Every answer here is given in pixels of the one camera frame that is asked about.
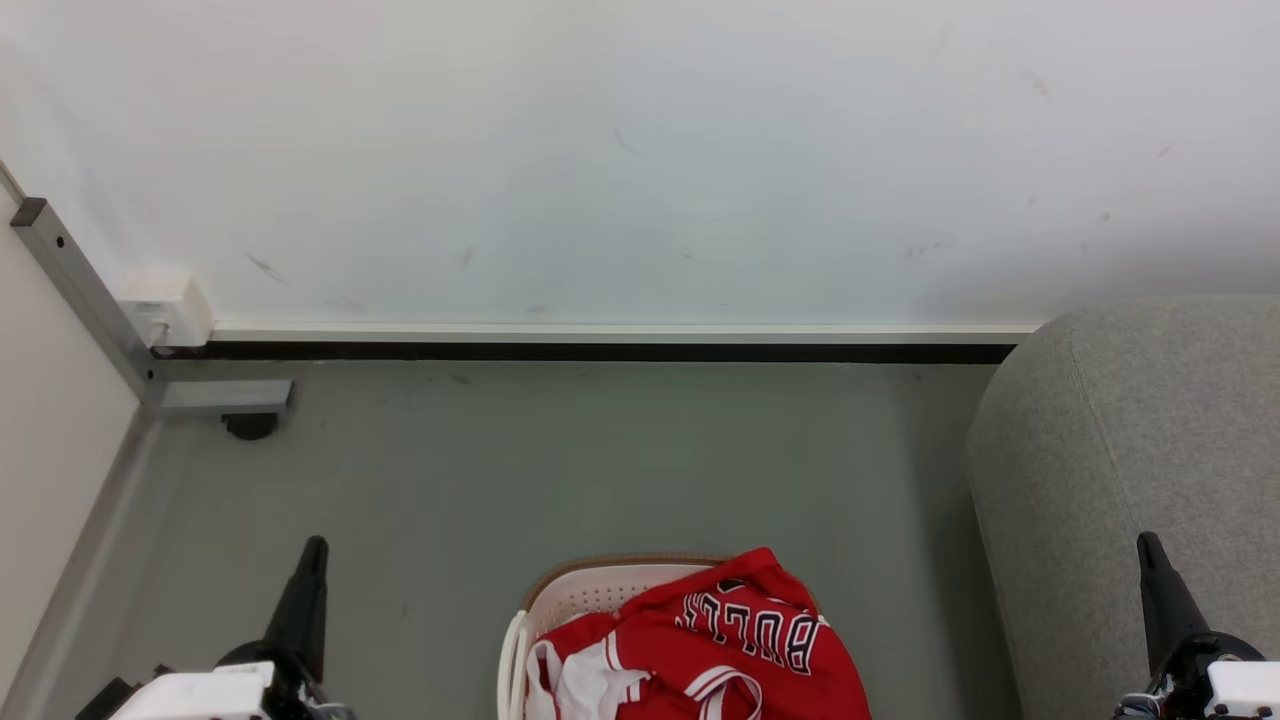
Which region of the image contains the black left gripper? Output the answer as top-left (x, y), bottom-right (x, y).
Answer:
top-left (215, 536), bottom-right (351, 720)

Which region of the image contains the red Bulls jersey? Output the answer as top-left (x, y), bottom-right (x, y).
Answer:
top-left (535, 547), bottom-right (873, 720)

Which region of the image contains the white wall socket box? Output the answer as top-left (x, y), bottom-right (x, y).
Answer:
top-left (116, 274), bottom-right (216, 350)

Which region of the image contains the grey metal partition leg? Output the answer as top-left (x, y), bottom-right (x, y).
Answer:
top-left (10, 197), bottom-right (295, 419)

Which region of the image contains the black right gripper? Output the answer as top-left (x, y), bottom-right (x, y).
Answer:
top-left (1113, 532), bottom-right (1267, 720)

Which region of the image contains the black baseboard strip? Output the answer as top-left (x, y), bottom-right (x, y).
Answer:
top-left (150, 342), bottom-right (1020, 364)

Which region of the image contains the grey fabric sofa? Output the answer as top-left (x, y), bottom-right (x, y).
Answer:
top-left (965, 295), bottom-right (1280, 720)

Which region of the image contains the cream laundry basket brown rim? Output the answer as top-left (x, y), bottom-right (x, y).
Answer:
top-left (497, 553), bottom-right (823, 720)

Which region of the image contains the cream partition panel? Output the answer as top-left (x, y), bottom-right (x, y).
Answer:
top-left (0, 165), bottom-right (143, 701)

